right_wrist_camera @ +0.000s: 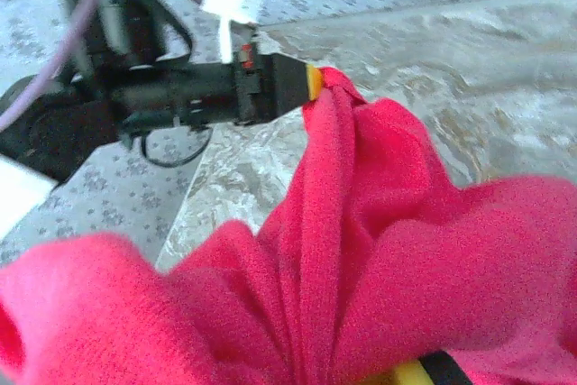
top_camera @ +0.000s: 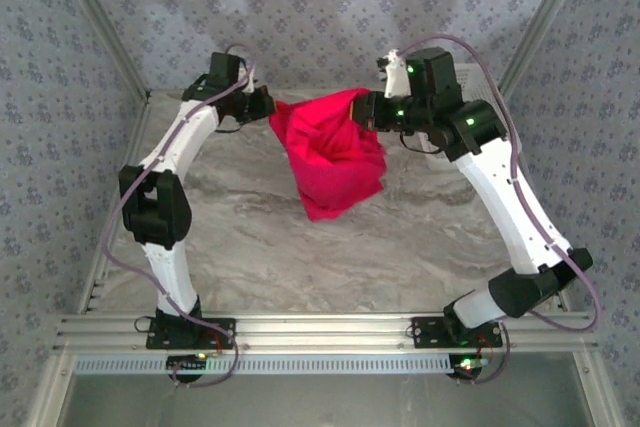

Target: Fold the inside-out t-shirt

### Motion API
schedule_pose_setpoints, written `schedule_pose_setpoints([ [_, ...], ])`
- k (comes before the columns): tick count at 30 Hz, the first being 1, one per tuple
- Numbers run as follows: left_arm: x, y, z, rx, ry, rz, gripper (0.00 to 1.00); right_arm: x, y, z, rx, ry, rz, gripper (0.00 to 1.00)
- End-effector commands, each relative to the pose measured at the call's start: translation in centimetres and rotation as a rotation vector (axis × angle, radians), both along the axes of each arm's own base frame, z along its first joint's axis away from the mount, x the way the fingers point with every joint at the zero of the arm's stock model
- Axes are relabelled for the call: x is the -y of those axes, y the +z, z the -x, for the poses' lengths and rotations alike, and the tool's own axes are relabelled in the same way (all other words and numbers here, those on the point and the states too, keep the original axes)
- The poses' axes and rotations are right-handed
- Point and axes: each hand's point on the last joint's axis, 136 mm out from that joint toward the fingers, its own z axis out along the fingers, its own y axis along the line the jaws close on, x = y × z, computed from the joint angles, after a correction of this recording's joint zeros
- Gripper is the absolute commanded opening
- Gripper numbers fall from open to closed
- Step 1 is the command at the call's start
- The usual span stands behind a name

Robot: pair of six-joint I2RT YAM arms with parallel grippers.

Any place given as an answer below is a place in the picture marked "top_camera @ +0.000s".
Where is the red t-shirt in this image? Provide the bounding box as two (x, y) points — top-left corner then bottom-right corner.
(268, 88), (389, 222)

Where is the white perforated plastic basket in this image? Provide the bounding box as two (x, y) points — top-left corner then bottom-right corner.
(418, 62), (516, 166)

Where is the left black controller board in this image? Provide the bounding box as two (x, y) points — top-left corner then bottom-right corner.
(166, 354), (210, 382)

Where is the black controller board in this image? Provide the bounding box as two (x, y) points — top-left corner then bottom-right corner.
(166, 354), (210, 382)
(447, 354), (489, 382)

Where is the right black controller board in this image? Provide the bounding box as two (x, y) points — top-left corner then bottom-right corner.
(447, 354), (489, 382)

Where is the aluminium frame post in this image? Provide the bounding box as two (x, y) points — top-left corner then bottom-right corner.
(49, 0), (154, 101)
(498, 0), (600, 96)

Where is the aluminium mounting rail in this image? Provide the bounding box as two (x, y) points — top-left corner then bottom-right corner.
(49, 311), (599, 351)

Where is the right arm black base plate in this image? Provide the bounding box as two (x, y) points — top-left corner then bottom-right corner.
(412, 315), (504, 350)

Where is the aluminium table side rail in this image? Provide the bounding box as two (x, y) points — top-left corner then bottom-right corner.
(77, 91), (154, 316)

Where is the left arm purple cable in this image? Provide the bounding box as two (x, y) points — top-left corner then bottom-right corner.
(102, 42), (241, 389)

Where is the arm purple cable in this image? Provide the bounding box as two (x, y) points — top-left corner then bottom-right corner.
(102, 42), (241, 389)
(397, 34), (601, 387)

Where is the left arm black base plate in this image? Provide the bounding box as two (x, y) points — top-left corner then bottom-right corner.
(145, 316), (237, 350)

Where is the grey slotted cable duct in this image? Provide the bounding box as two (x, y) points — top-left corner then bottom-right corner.
(73, 352), (464, 376)

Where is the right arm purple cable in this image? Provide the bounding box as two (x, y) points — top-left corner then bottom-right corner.
(397, 34), (601, 387)

